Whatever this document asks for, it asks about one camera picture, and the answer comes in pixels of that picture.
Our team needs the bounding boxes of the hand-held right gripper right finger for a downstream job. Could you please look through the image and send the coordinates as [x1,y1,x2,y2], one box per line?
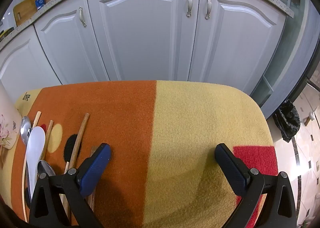
[214,143,298,228]

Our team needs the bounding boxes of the wooden cutting board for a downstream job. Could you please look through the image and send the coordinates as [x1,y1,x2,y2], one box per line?
[12,0,48,27]

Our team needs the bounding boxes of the round metal spoon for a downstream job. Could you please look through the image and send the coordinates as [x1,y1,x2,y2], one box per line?
[20,115,32,146]

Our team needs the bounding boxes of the brown bamboo chopstick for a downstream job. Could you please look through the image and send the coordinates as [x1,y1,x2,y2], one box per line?
[61,113,90,226]

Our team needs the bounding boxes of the black trash bag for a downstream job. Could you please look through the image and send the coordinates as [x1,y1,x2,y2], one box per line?
[272,99,300,143]

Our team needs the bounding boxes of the white plastic rice spoon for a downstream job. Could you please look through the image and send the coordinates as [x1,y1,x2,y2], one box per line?
[26,125,47,200]

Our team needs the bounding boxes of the small white floor object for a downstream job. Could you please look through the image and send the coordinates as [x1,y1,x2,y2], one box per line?
[304,111,316,126]

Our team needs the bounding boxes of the orange yellow patterned mat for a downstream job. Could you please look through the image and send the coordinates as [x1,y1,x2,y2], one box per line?
[0,80,279,228]

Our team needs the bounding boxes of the floral utensil holder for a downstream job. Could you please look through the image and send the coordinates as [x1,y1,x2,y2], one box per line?
[0,81,22,150]

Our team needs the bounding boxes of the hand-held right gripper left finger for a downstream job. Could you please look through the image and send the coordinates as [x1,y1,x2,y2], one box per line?
[29,143,112,228]

